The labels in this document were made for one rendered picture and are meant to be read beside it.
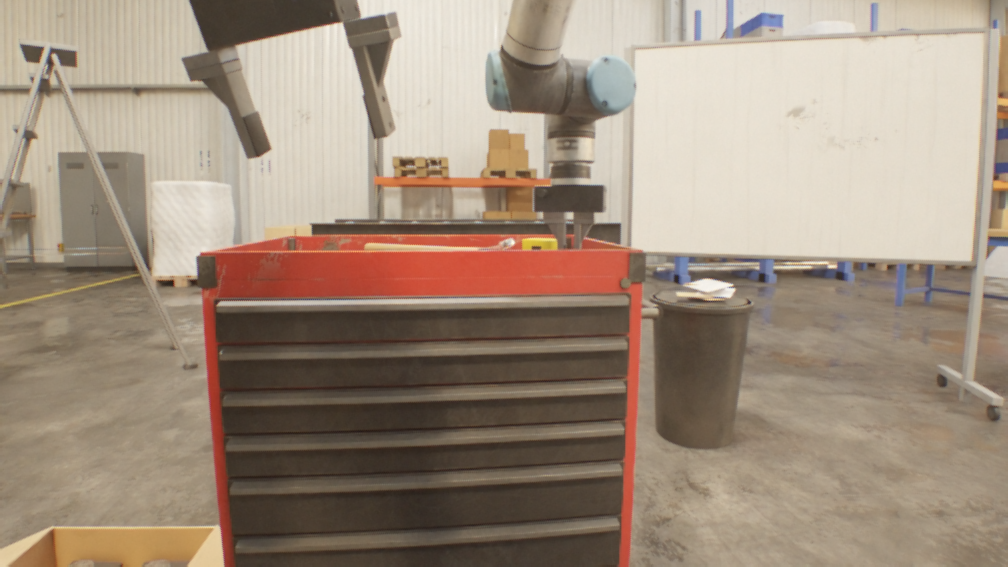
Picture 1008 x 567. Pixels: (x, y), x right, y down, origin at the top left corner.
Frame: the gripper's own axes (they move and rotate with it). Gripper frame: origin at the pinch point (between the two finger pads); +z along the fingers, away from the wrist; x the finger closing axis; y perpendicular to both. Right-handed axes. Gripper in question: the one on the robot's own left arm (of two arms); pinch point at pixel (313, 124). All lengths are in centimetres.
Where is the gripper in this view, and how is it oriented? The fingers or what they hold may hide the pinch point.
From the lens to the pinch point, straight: 51.6
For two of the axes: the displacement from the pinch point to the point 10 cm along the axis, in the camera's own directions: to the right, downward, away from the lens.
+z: 1.6, 8.7, 4.6
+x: -9.8, 1.0, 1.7
